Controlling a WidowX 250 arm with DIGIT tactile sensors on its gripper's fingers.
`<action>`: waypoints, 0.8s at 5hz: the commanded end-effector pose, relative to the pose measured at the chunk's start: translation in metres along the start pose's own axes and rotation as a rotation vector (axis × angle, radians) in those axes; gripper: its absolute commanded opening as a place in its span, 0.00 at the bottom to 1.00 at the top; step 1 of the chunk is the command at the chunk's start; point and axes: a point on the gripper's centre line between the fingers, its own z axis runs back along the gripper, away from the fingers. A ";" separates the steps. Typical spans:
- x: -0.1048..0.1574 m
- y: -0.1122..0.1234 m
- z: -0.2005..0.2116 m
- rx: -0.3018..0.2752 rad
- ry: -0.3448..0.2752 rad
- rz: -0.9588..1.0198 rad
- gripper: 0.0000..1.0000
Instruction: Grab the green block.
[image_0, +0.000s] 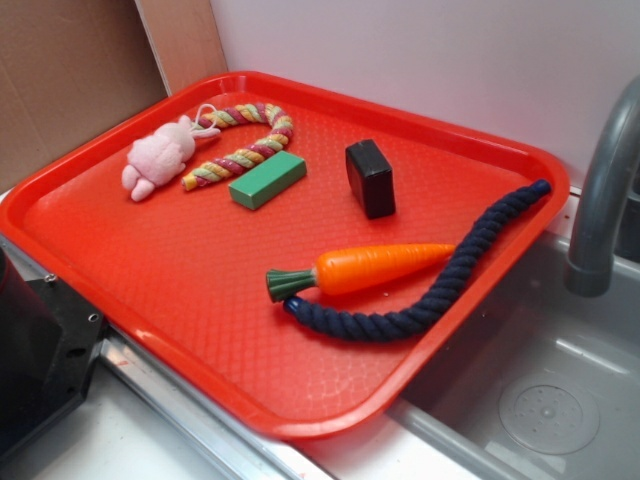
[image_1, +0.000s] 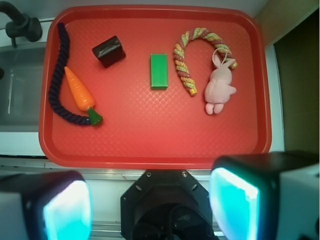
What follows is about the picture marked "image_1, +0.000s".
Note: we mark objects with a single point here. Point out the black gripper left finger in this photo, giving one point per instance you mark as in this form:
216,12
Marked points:
45,206

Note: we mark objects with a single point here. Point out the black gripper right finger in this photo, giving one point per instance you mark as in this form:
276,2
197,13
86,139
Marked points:
267,196

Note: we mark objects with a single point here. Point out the black rectangular block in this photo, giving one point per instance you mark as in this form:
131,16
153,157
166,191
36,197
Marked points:
109,52

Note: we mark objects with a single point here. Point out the green rectangular block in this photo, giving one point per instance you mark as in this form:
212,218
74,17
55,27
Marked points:
158,71

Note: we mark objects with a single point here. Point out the orange toy carrot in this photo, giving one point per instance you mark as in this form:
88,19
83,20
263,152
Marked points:
82,97

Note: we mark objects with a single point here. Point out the pink plush bunny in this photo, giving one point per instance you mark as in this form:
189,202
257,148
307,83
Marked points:
219,90

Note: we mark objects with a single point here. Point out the grey sink basin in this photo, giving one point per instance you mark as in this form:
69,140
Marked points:
21,74

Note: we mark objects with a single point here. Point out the red plastic tray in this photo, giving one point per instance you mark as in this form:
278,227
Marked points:
146,128

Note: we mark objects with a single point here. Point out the brown cardboard sheet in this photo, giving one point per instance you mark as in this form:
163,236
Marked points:
279,17

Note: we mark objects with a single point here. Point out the grey faucet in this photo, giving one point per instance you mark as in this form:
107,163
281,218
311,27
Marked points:
21,24

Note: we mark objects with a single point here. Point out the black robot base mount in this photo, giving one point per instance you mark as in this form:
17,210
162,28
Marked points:
166,205

